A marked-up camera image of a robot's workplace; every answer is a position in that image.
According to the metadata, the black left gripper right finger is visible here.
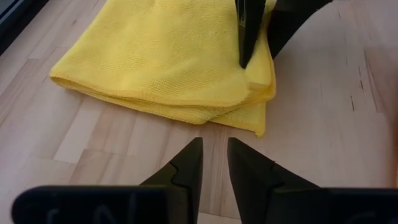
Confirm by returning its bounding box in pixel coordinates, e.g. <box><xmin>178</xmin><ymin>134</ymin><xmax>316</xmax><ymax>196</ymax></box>
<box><xmin>226</xmin><ymin>137</ymin><xmax>321</xmax><ymax>224</ymax></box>

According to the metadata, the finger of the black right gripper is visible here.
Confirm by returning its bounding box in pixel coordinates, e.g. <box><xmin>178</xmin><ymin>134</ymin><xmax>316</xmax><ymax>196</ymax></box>
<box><xmin>266</xmin><ymin>0</ymin><xmax>334</xmax><ymax>60</ymax></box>
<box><xmin>234</xmin><ymin>0</ymin><xmax>267</xmax><ymax>70</ymax></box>

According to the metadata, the yellow microfiber towel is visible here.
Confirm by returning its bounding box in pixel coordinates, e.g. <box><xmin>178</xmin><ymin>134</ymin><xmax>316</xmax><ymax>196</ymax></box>
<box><xmin>49</xmin><ymin>0</ymin><xmax>277</xmax><ymax>138</ymax></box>

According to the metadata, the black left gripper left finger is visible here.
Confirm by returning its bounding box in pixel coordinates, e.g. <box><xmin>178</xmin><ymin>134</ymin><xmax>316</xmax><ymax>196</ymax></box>
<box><xmin>141</xmin><ymin>137</ymin><xmax>204</xmax><ymax>224</ymax></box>

